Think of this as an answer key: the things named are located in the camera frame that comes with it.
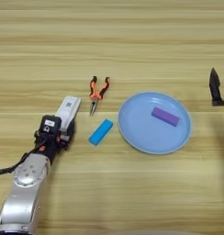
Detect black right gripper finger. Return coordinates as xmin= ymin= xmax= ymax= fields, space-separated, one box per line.
xmin=208 ymin=67 xmax=224 ymax=107

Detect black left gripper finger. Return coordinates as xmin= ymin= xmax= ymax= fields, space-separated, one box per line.
xmin=66 ymin=119 xmax=76 ymax=143

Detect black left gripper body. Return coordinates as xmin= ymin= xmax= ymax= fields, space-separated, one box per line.
xmin=33 ymin=131 xmax=71 ymax=162

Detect white rectangular remote device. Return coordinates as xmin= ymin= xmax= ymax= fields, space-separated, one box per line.
xmin=54 ymin=95 xmax=83 ymax=136

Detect purple rectangular block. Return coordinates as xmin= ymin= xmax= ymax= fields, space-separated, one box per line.
xmin=151 ymin=106 xmax=181 ymax=128

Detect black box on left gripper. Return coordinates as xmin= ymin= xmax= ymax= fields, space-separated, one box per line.
xmin=39 ymin=114 xmax=62 ymax=138

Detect light blue rectangular block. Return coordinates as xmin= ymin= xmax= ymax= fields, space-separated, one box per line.
xmin=88 ymin=118 xmax=114 ymax=147

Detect orange black needle-nose pliers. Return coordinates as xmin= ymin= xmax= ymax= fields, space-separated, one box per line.
xmin=88 ymin=75 xmax=112 ymax=118

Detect light blue round plate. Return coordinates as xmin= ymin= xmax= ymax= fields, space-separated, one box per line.
xmin=118 ymin=91 xmax=193 ymax=155

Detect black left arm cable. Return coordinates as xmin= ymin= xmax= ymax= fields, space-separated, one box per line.
xmin=0 ymin=148 xmax=39 ymax=177

